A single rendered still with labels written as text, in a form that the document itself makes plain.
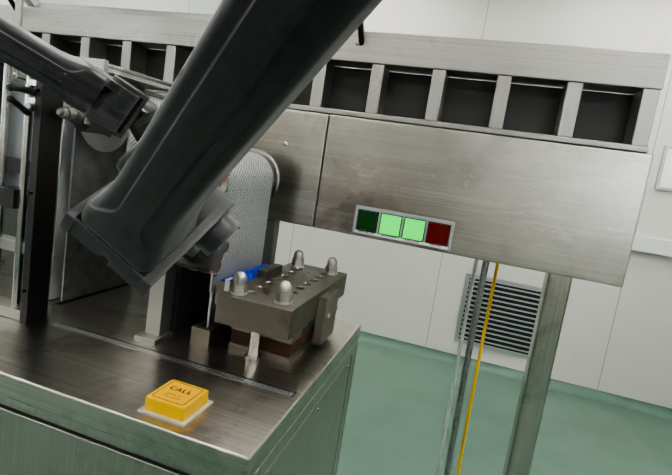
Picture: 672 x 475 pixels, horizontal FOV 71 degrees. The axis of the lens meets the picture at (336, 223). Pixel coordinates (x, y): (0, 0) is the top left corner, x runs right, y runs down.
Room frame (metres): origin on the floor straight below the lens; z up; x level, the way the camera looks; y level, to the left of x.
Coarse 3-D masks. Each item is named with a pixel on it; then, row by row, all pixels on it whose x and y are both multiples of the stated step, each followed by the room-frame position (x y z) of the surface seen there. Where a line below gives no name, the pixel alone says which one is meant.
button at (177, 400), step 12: (168, 384) 0.72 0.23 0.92; (180, 384) 0.73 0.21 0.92; (156, 396) 0.68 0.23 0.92; (168, 396) 0.69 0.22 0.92; (180, 396) 0.69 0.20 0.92; (192, 396) 0.70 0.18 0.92; (204, 396) 0.72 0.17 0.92; (144, 408) 0.68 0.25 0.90; (156, 408) 0.67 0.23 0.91; (168, 408) 0.67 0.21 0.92; (180, 408) 0.66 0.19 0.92; (192, 408) 0.68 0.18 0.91; (180, 420) 0.66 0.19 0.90
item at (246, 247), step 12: (240, 204) 1.04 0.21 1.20; (252, 204) 1.09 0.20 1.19; (264, 204) 1.16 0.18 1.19; (240, 216) 1.04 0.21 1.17; (252, 216) 1.10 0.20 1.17; (264, 216) 1.16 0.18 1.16; (240, 228) 1.05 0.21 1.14; (252, 228) 1.11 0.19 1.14; (264, 228) 1.17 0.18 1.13; (228, 240) 1.00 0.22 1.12; (240, 240) 1.06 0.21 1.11; (252, 240) 1.12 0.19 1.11; (264, 240) 1.18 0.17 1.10; (228, 252) 1.01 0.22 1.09; (240, 252) 1.06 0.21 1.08; (252, 252) 1.12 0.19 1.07; (228, 264) 1.02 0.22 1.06; (240, 264) 1.07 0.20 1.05; (252, 264) 1.13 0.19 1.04; (216, 276) 0.97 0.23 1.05; (228, 276) 1.02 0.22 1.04
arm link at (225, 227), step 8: (136, 144) 0.39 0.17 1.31; (128, 152) 0.39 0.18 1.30; (120, 160) 0.39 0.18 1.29; (120, 168) 0.39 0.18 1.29; (224, 216) 0.40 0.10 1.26; (232, 216) 0.41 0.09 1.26; (216, 224) 0.40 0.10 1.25; (224, 224) 0.40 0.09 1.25; (232, 224) 0.41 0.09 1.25; (240, 224) 0.41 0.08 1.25; (208, 232) 0.40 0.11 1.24; (216, 232) 0.40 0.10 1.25; (224, 232) 0.40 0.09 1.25; (232, 232) 0.40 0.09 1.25; (200, 240) 0.40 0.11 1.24; (208, 240) 0.40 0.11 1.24; (216, 240) 0.40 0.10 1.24; (224, 240) 0.40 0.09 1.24; (200, 248) 0.44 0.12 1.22; (208, 248) 0.40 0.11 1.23; (216, 248) 0.40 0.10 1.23
